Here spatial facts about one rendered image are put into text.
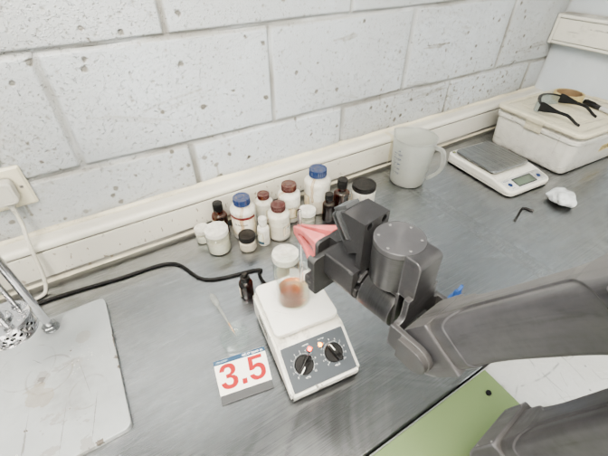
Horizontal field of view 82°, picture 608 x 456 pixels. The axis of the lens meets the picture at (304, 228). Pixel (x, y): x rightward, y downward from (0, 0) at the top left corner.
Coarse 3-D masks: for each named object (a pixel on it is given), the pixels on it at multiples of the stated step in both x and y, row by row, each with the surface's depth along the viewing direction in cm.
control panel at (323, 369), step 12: (324, 336) 61; (336, 336) 61; (288, 348) 59; (300, 348) 59; (312, 348) 60; (324, 348) 60; (348, 348) 61; (288, 360) 58; (324, 360) 59; (348, 360) 60; (288, 372) 57; (312, 372) 58; (324, 372) 59; (336, 372) 59; (300, 384) 57; (312, 384) 58
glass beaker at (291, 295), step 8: (288, 256) 61; (296, 256) 61; (280, 264) 61; (288, 264) 62; (296, 264) 63; (304, 264) 61; (280, 272) 62; (288, 272) 64; (296, 272) 64; (304, 272) 63; (280, 280) 58; (304, 280) 57; (280, 288) 59; (288, 288) 58; (296, 288) 58; (304, 288) 59; (280, 296) 60; (288, 296) 59; (296, 296) 59; (304, 296) 60; (280, 304) 62; (288, 304) 61; (296, 304) 61; (304, 304) 62
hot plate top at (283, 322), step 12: (264, 288) 66; (264, 300) 64; (276, 300) 64; (312, 300) 64; (324, 300) 64; (264, 312) 62; (276, 312) 62; (288, 312) 62; (300, 312) 62; (312, 312) 62; (324, 312) 62; (336, 312) 62; (276, 324) 60; (288, 324) 60; (300, 324) 60; (312, 324) 60; (276, 336) 58
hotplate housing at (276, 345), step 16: (256, 304) 66; (336, 320) 63; (272, 336) 60; (288, 336) 60; (304, 336) 60; (272, 352) 62; (352, 352) 61; (352, 368) 60; (288, 384) 57; (320, 384) 58
